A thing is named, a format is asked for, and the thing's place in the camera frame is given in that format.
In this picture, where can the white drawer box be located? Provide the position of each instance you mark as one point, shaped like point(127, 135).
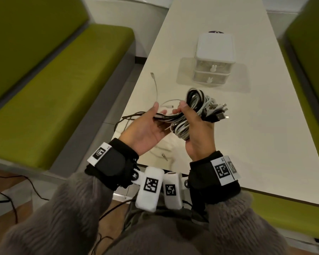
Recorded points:
point(215, 45)

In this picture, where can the black left marker wristband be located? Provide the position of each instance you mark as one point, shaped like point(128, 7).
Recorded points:
point(114, 161)

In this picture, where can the person's left forearm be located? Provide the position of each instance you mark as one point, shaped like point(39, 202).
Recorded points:
point(63, 217)

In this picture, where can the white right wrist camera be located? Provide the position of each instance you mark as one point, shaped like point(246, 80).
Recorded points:
point(172, 203)

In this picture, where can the person's right forearm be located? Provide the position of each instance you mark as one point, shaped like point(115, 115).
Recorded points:
point(244, 228)

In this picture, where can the beige table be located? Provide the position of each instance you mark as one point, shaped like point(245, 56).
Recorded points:
point(255, 90)

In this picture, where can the round purple sticker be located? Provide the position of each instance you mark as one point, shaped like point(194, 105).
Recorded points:
point(215, 32)

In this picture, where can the black right marker wristband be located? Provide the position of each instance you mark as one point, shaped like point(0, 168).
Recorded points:
point(202, 180)

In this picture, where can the green bench sofa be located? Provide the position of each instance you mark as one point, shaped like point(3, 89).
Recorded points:
point(313, 50)
point(55, 90)

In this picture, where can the person's camouflage trousers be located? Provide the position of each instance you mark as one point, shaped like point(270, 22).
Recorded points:
point(138, 217)

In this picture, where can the person's left hand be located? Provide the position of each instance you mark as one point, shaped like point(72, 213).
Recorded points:
point(143, 132)

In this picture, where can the person's right hand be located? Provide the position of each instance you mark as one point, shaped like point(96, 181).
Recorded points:
point(202, 140)

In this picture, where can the black marker wristband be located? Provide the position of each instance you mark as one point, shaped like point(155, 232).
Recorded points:
point(202, 180)
point(114, 161)

